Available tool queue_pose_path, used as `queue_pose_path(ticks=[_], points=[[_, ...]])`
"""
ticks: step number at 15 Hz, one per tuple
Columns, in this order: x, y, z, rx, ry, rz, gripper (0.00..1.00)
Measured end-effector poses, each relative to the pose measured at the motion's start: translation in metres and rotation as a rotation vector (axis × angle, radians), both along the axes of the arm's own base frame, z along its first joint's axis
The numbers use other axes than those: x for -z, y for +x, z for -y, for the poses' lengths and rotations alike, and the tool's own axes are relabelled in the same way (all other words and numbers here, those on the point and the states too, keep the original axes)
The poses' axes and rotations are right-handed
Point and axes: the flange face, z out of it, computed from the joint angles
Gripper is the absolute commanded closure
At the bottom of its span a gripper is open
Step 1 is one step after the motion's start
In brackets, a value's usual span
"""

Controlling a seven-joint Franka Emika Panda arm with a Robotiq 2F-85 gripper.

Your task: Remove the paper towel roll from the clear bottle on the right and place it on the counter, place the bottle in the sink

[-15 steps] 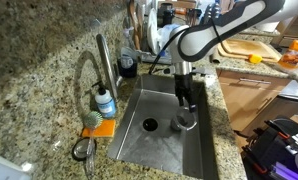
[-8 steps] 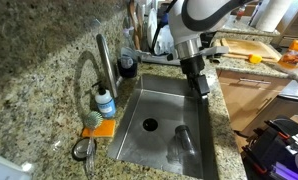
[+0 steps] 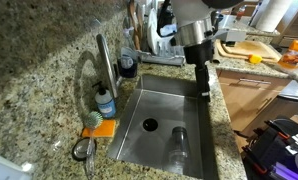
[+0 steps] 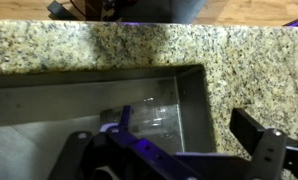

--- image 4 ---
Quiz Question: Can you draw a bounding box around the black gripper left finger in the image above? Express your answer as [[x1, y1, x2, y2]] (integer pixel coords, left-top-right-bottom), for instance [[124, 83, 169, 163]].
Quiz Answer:
[[117, 105, 135, 134]]

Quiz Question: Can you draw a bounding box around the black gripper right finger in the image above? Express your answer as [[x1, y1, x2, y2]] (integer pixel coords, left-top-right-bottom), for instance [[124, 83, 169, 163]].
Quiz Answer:
[[228, 107, 289, 180]]

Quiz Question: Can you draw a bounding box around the clear drinking glass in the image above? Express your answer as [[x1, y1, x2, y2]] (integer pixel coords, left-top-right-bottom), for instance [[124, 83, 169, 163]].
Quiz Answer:
[[100, 97, 182, 142]]

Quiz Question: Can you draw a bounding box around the stainless steel sink basin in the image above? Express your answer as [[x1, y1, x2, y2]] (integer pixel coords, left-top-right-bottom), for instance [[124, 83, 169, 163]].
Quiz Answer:
[[0, 64, 217, 180]]

